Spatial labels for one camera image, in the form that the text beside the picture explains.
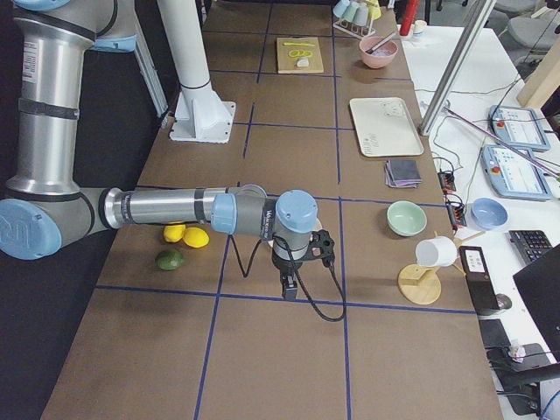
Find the black box device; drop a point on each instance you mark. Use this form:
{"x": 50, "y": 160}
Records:
{"x": 478, "y": 280}

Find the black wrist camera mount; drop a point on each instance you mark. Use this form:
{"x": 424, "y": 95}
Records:
{"x": 321, "y": 246}

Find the white pillar with base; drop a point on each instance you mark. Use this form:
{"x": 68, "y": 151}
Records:
{"x": 200, "y": 115}

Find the lemon slices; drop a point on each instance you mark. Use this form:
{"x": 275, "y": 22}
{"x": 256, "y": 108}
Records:
{"x": 299, "y": 53}

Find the cup rack with cups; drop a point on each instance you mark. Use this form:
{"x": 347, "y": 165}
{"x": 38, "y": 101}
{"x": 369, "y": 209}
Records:
{"x": 356, "y": 18}

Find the far teach pendant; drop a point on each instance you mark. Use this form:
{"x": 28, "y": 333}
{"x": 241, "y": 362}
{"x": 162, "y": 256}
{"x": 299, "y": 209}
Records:
{"x": 519, "y": 127}

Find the green bowl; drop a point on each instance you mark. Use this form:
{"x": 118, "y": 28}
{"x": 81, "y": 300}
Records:
{"x": 406, "y": 218}

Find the yellow lemon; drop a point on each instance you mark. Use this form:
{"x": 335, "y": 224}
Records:
{"x": 195, "y": 237}
{"x": 174, "y": 233}

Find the aluminium frame post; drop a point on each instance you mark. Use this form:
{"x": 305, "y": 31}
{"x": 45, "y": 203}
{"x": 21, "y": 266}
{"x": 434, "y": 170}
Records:
{"x": 475, "y": 23}

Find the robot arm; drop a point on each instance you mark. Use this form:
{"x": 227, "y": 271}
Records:
{"x": 46, "y": 210}

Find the near teach pendant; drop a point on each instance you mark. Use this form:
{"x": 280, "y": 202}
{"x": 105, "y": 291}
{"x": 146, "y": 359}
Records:
{"x": 513, "y": 176}

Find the red bottle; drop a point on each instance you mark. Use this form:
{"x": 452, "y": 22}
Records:
{"x": 408, "y": 17}

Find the cream rectangular tray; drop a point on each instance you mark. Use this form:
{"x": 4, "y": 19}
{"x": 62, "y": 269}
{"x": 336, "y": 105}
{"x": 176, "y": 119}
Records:
{"x": 385, "y": 128}

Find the green avocado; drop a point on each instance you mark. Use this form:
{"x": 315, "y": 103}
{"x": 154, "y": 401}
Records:
{"x": 170, "y": 259}

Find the wooden cutting board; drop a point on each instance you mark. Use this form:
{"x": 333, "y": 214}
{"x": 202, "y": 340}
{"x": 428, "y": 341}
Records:
{"x": 287, "y": 65}

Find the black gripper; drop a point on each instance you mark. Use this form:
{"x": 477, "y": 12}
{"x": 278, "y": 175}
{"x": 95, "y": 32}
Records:
{"x": 285, "y": 266}

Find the teach pendant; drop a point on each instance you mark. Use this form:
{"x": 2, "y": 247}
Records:
{"x": 519, "y": 127}
{"x": 513, "y": 176}

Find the white mug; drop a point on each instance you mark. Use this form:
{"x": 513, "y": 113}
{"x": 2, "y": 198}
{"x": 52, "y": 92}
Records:
{"x": 440, "y": 251}

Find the black keyboard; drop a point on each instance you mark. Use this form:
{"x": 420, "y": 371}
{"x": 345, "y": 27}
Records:
{"x": 530, "y": 244}

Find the yellow plastic knife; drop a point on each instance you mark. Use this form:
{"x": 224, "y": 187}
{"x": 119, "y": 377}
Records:
{"x": 288, "y": 43}

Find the pink bowl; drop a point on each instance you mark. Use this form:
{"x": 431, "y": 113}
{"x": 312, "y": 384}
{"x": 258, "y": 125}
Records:
{"x": 380, "y": 57}

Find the paper cup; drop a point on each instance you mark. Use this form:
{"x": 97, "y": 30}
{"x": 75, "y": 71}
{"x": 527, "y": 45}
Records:
{"x": 418, "y": 29}

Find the blue bowl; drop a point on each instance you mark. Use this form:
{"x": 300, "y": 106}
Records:
{"x": 488, "y": 213}

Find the wooden mug stand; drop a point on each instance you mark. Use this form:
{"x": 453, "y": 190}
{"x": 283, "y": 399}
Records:
{"x": 421, "y": 285}

